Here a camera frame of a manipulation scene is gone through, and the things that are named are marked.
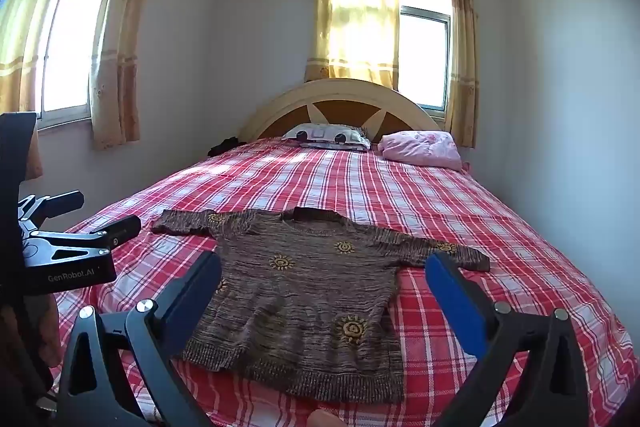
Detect dark cloth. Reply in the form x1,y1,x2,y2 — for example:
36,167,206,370
207,137,246,158

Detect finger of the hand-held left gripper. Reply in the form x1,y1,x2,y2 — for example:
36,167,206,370
19,190,85,228
22,215,142,268

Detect large side window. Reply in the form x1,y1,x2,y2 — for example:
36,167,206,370
36,0,133,131

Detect yellow sheer curtain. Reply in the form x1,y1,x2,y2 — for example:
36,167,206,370
0,0,98,114
90,0,173,151
444,0,480,148
305,0,401,90

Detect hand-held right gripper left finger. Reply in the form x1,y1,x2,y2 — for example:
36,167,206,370
55,251,223,427

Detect brown knitted sweater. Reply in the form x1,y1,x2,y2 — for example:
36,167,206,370
150,207,491,405

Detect white printed pillow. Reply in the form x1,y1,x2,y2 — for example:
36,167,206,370
281,123,372,151

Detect small window behind headboard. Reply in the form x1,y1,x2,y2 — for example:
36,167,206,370
397,0,451,115

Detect cream wooden headboard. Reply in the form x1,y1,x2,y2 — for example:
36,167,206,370
239,78,442,142

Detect red plaid bed sheet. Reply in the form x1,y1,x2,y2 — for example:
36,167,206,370
50,137,640,427

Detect pink pillow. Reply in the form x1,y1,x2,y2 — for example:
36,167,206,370
377,130,465,172

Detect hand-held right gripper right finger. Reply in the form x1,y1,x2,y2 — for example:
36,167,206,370
425,252,591,427

